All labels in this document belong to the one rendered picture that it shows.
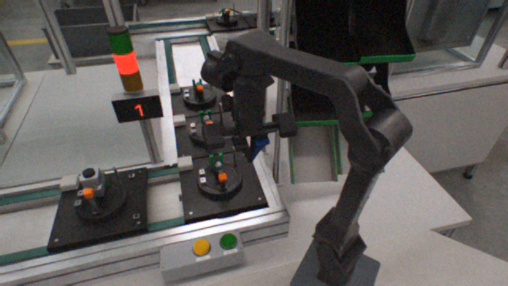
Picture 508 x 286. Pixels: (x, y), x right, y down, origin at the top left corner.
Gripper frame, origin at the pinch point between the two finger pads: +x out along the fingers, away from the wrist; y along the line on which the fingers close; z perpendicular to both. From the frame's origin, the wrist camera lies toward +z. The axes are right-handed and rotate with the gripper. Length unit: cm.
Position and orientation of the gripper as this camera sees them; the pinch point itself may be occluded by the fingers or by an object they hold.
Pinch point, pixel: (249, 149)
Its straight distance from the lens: 67.5
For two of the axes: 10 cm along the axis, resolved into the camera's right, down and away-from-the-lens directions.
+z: -2.5, -6.3, 7.4
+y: -9.7, 1.6, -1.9
